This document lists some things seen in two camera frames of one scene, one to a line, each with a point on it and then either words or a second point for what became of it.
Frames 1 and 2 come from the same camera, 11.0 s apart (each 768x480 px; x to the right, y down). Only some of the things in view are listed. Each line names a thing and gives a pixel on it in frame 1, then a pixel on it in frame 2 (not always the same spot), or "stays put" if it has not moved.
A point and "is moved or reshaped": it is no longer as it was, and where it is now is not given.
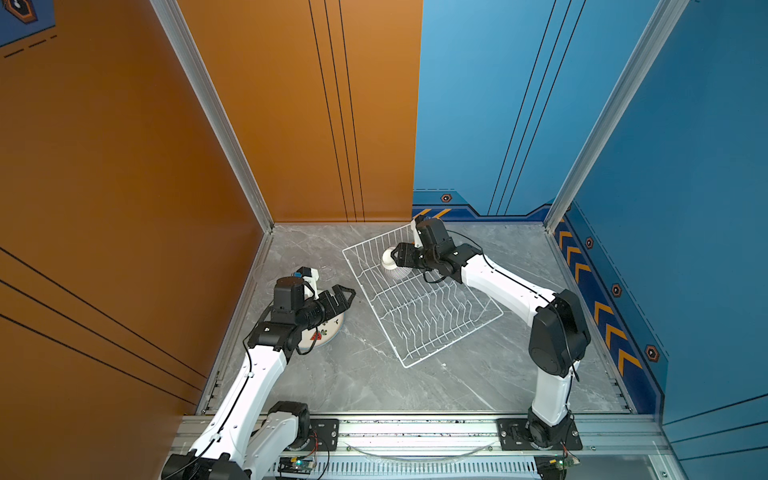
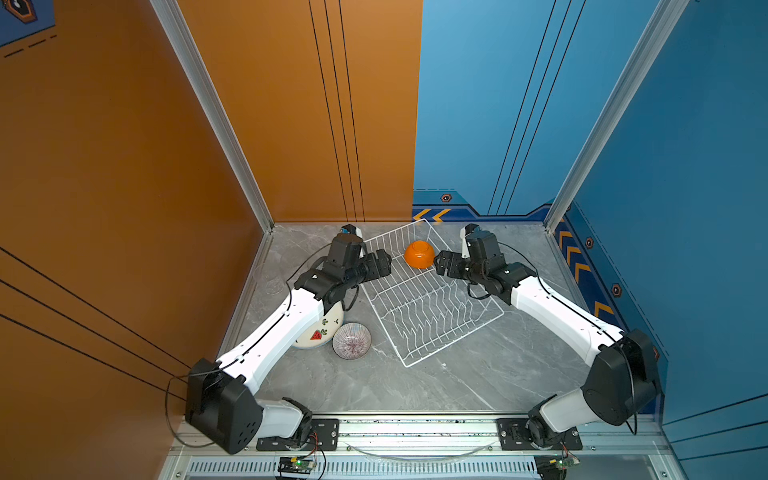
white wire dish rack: [421, 316] stays put
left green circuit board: [296, 465] stays put
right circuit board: [554, 467] stays put
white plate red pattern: [321, 333] stays put
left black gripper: [342, 305] to [384, 265]
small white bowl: [387, 261] is moved or reshaped
